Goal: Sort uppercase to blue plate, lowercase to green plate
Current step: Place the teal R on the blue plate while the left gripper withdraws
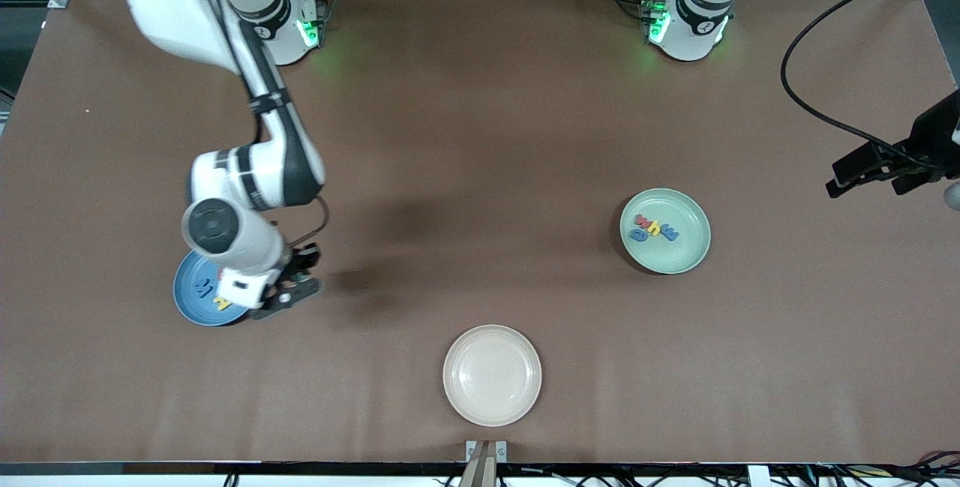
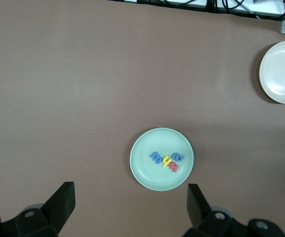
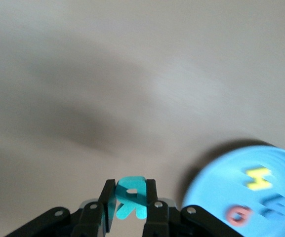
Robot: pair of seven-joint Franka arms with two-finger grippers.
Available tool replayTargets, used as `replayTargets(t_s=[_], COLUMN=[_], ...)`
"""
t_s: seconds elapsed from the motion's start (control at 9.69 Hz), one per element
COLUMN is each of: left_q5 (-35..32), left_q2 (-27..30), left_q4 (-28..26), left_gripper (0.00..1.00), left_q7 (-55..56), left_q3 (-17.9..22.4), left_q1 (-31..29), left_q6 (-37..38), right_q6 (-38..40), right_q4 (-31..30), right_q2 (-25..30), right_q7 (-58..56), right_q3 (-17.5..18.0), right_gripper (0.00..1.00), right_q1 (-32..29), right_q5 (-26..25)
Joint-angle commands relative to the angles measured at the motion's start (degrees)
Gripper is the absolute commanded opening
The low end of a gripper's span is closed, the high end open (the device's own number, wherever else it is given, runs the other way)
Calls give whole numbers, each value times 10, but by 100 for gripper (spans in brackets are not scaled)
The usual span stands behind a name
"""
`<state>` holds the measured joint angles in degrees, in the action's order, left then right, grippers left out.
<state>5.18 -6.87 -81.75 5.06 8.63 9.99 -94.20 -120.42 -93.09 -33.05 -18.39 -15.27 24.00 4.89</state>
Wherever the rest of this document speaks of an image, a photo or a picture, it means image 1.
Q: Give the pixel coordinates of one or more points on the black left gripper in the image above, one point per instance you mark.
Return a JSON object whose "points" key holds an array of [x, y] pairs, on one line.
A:
{"points": [[932, 136]]}

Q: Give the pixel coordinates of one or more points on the blue plate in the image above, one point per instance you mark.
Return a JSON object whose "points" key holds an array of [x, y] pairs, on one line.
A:
{"points": [[195, 307]]}

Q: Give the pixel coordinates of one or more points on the beige plate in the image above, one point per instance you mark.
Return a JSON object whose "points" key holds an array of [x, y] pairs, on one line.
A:
{"points": [[492, 375]]}

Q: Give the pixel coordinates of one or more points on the metal bracket with post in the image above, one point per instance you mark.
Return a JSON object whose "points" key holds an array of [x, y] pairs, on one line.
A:
{"points": [[486, 464]]}

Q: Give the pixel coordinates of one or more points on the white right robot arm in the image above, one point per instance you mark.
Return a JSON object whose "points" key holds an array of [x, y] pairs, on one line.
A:
{"points": [[285, 164]]}

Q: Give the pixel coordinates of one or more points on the yellow foam uppercase H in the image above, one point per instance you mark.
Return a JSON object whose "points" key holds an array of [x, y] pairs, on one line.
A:
{"points": [[220, 302]]}

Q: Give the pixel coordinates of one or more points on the blue foam uppercase M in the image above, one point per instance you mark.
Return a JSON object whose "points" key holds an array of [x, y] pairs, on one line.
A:
{"points": [[202, 290]]}

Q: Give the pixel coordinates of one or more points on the brown table cover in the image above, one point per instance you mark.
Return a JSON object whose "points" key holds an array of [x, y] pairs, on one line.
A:
{"points": [[525, 134]]}

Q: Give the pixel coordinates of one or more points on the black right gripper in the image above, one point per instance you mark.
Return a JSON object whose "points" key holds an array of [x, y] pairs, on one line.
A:
{"points": [[303, 259]]}

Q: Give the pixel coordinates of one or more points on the yellow foam lowercase h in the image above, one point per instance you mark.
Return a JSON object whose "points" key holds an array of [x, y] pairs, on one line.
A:
{"points": [[653, 229]]}

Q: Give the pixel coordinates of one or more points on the blue foam uppercase E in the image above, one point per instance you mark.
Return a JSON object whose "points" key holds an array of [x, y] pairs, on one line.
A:
{"points": [[670, 234]]}

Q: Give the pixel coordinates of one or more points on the blue foam lowercase a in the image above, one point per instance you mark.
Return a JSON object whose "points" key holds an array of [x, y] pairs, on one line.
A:
{"points": [[634, 236]]}

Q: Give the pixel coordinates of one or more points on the green plate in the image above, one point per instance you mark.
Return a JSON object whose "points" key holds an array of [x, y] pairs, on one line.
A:
{"points": [[679, 254]]}

